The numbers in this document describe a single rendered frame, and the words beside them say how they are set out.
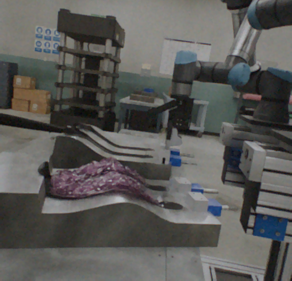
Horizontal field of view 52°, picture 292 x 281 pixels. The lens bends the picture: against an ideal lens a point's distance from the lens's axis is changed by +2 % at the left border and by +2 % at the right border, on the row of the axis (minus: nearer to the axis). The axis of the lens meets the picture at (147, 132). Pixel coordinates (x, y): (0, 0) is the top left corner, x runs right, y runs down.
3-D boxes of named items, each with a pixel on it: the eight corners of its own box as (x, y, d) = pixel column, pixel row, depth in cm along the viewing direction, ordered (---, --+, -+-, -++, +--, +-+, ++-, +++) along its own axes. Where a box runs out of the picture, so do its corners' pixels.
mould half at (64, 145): (167, 169, 119) (172, 137, 117) (167, 192, 94) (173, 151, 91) (47, 151, 122) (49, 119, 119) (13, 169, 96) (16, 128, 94)
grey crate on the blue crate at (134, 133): (158, 143, 464) (159, 133, 462) (157, 148, 424) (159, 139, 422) (120, 137, 466) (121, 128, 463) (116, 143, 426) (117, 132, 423)
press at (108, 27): (116, 129, 651) (128, 32, 616) (102, 144, 499) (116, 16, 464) (74, 124, 653) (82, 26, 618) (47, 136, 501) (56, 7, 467)
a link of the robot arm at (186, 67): (203, 53, 104) (189, 49, 98) (198, 85, 106) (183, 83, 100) (186, 53, 109) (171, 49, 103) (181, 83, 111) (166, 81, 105)
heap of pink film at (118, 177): (147, 181, 84) (150, 155, 82) (165, 210, 67) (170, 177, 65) (51, 177, 77) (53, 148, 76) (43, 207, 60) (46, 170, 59)
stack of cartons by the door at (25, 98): (51, 113, 755) (53, 80, 741) (45, 115, 723) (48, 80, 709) (17, 108, 757) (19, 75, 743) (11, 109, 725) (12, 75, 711)
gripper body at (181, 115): (189, 132, 104) (194, 97, 102) (165, 128, 104) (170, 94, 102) (187, 128, 112) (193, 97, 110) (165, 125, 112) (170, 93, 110)
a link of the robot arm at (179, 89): (171, 81, 102) (171, 81, 110) (169, 95, 103) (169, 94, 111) (193, 84, 101) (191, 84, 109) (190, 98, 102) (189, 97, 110)
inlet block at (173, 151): (192, 161, 112) (194, 148, 111) (193, 165, 107) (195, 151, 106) (158, 156, 113) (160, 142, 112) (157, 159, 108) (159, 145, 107)
